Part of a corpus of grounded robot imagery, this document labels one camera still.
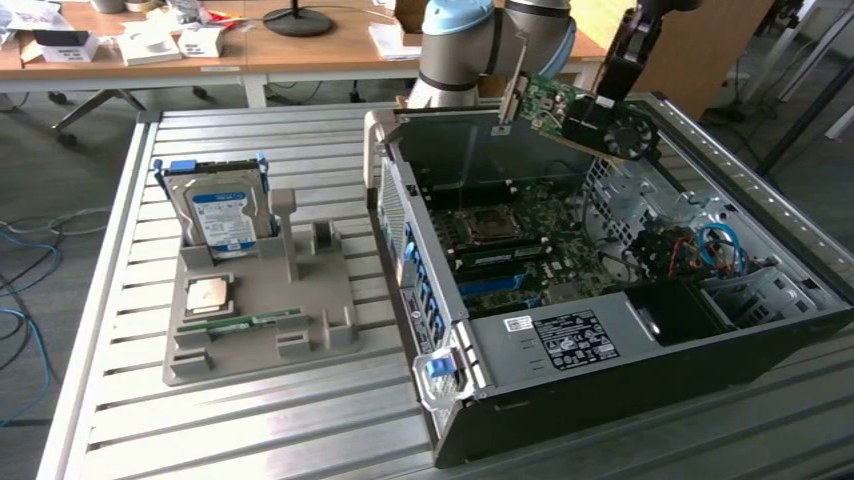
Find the white box black lid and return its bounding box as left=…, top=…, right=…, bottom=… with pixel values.
left=30, top=29, right=101, bottom=64

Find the green RAM stick labelled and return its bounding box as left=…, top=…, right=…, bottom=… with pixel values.
left=459, top=244, right=545, bottom=269

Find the white paper stack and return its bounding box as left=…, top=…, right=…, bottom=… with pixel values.
left=0, top=0, right=74, bottom=34

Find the green RAM stick bare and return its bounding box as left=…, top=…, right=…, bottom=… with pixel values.
left=176, top=309, right=301, bottom=335

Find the blue case latch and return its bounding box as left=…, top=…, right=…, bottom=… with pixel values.
left=424, top=353, right=461, bottom=380

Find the wooden desk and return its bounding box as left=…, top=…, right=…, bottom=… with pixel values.
left=0, top=0, right=252, bottom=109
left=242, top=0, right=612, bottom=109

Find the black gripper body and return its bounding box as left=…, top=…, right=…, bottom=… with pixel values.
left=629, top=0, right=705, bottom=36

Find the brown cardboard box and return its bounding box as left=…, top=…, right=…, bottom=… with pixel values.
left=392, top=0, right=428, bottom=34

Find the red orange wire bundle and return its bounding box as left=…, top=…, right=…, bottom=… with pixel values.
left=669, top=234, right=712, bottom=274

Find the grey parts rack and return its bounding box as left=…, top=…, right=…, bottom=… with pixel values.
left=162, top=188, right=365, bottom=389

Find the black open PC case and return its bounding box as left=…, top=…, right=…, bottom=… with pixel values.
left=363, top=92, right=854, bottom=469

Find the white paper booklet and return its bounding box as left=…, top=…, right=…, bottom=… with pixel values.
left=368, top=22, right=423, bottom=62

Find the blue floor cable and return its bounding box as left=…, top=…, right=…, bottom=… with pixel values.
left=0, top=224, right=61, bottom=429

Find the grey floor cable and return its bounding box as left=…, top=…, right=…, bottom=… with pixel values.
left=0, top=207, right=112, bottom=236

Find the hard disk with blue caddy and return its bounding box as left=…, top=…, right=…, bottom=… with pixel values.
left=152, top=152, right=278, bottom=261

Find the white box printed label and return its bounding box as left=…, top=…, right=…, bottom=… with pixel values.
left=176, top=27, right=226, bottom=59

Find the wooden cabinet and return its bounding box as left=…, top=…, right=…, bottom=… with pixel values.
left=592, top=0, right=779, bottom=121

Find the black round lamp base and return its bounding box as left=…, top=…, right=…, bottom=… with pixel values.
left=261, top=0, right=335, bottom=39

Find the green motherboard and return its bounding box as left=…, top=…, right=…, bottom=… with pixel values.
left=425, top=184, right=641, bottom=319

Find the white box round hole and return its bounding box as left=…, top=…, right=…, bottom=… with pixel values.
left=116, top=27, right=182, bottom=67

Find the silver CPU chip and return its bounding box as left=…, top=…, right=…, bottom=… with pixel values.
left=182, top=277, right=234, bottom=316

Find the blue disk wire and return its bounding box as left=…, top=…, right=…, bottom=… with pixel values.
left=695, top=223, right=749, bottom=279

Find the green GPU card black fan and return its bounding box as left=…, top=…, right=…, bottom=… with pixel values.
left=496, top=29, right=663, bottom=164

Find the grey power supply unit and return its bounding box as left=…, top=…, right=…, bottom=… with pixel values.
left=465, top=292, right=661, bottom=389

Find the long blue expansion slot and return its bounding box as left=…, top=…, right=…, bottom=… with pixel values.
left=457, top=277, right=525, bottom=296

